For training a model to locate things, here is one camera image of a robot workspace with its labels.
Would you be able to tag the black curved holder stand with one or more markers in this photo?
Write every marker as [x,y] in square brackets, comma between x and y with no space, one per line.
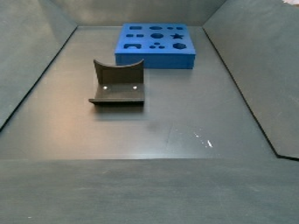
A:
[121,83]

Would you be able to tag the blue shape-sorter block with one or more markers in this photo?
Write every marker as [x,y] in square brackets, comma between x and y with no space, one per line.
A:
[162,45]

